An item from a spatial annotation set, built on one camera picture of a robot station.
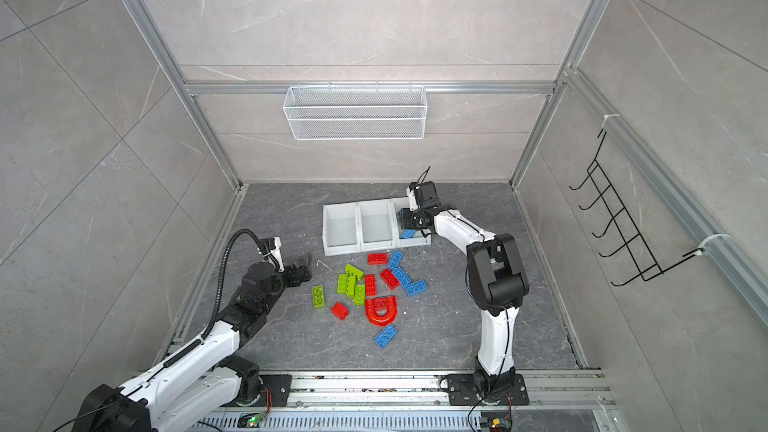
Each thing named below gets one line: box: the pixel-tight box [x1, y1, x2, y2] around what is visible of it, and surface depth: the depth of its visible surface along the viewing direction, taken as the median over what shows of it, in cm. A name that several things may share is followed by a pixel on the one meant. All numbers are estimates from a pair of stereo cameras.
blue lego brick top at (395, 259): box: [388, 250, 404, 269], surface depth 97 cm
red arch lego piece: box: [366, 296, 397, 327], surface depth 88 cm
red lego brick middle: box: [365, 274, 377, 297], surface depth 92 cm
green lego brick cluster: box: [337, 264, 365, 306], surface depth 92 cm
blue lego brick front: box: [374, 324, 398, 349], surface depth 85 cm
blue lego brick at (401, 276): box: [392, 266, 412, 288], surface depth 95 cm
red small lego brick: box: [331, 302, 349, 321], surface depth 87 cm
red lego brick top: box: [367, 252, 389, 265], surface depth 97 cm
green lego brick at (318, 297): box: [312, 285, 325, 309], surface depth 90 cm
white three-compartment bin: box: [322, 196, 431, 257], surface depth 103 cm
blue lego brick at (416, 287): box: [404, 279, 429, 297], surface depth 92 cm
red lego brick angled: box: [380, 268, 400, 291], surface depth 94 cm
